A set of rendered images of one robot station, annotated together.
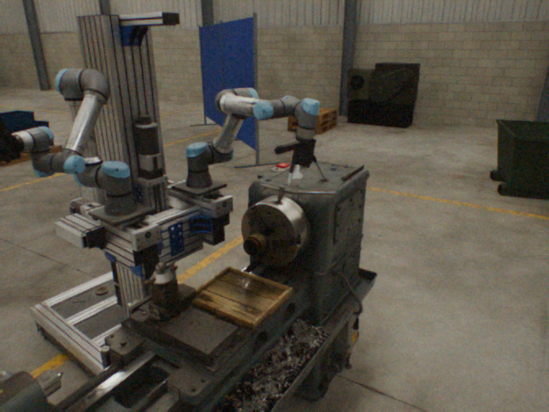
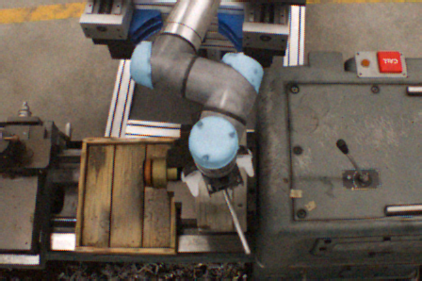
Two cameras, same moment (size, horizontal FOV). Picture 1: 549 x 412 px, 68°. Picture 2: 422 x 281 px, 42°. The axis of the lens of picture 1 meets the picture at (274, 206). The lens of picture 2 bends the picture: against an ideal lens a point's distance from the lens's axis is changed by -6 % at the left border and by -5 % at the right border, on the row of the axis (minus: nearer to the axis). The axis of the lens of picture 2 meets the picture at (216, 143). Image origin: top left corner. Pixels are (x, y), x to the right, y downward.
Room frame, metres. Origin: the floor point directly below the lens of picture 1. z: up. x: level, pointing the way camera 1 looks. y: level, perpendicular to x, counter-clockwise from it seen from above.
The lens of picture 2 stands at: (1.51, -0.47, 2.51)
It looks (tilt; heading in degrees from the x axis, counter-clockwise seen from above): 67 degrees down; 63
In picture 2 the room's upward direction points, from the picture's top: 5 degrees counter-clockwise
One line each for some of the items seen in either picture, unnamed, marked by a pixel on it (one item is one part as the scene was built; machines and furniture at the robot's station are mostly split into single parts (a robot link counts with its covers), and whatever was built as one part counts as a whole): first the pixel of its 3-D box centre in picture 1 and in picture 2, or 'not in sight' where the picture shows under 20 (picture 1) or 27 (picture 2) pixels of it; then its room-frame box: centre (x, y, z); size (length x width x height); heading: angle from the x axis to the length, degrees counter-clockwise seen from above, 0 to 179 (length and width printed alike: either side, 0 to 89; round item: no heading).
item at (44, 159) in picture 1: (46, 163); not in sight; (1.60, 0.92, 1.46); 0.11 x 0.08 x 0.11; 73
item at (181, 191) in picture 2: (282, 241); (188, 204); (1.63, -0.03, 1.09); 0.12 x 0.11 x 0.05; 58
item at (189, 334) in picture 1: (178, 324); (14, 182); (1.23, 0.35, 0.95); 0.43 x 0.17 x 0.05; 58
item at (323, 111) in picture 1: (313, 119); not in sight; (9.98, -0.94, 0.22); 1.25 x 0.86 x 0.44; 153
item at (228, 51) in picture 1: (223, 83); not in sight; (8.58, 1.03, 1.18); 4.12 x 0.80 x 2.35; 21
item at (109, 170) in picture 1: (115, 176); not in sight; (1.82, 0.74, 1.33); 0.13 x 0.12 x 0.14; 73
